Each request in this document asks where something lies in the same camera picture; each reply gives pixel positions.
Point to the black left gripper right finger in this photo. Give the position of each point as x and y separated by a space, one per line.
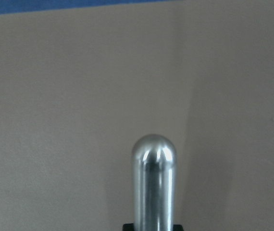
178 227

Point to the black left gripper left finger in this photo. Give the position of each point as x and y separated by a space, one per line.
128 227

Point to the steel muddler with black tip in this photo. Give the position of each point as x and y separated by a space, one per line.
154 162

